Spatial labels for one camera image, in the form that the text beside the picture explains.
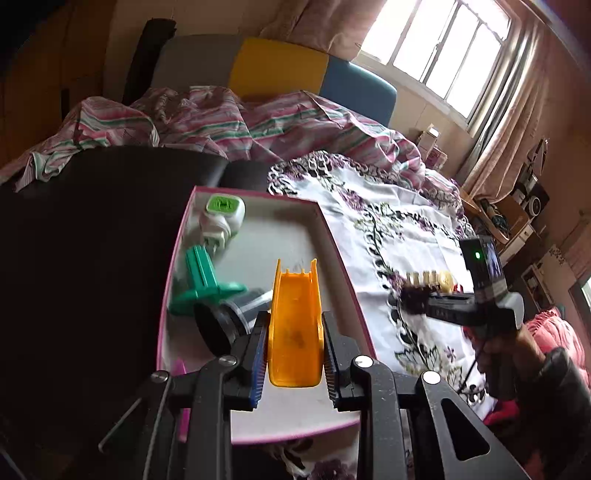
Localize black silver radio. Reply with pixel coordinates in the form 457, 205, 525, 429
512, 173, 550, 217

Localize black rolled mat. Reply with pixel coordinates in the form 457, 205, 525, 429
121, 18, 178, 107

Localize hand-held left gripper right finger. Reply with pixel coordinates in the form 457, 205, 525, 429
321, 311, 532, 480

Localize pink striped blanket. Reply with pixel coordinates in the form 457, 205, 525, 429
0, 85, 462, 195

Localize brown pine cone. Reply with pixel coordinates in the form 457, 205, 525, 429
399, 271, 458, 315

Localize pink-rimmed white box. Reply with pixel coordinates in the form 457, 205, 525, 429
156, 185, 376, 446

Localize white floral tablecloth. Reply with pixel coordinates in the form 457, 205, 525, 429
268, 150, 497, 480

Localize wooden side desk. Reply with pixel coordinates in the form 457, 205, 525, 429
459, 191, 536, 259

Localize orange plastic ramp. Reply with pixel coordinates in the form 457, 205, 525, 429
268, 258, 324, 388

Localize white carton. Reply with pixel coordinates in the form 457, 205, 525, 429
418, 126, 440, 155

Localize grey yellow blue headboard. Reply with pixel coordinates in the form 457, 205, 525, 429
150, 34, 398, 127

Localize green plastic stand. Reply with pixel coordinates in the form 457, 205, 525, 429
167, 244, 247, 317

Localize beige curtain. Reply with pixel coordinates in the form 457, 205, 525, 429
455, 18, 591, 204

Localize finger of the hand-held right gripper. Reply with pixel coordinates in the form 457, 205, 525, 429
425, 295, 478, 324

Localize person's right forearm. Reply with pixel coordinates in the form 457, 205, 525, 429
531, 346, 591, 462

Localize pink patterned curtain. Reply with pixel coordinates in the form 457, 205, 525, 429
259, 0, 389, 61

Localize window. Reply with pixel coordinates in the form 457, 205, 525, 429
355, 0, 513, 123

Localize pink padded cloth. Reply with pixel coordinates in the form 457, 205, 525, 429
526, 309, 591, 370

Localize person's right hand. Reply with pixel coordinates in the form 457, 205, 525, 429
513, 329, 546, 393

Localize white cabinet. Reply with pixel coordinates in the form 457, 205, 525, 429
522, 254, 571, 305

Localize black clear plastic cup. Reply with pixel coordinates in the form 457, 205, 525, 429
193, 288, 273, 358

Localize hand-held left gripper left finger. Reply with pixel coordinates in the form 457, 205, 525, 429
134, 310, 273, 480

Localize red blanket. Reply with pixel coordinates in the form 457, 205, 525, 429
482, 397, 527, 430

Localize white green plug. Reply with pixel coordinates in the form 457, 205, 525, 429
202, 194, 246, 254

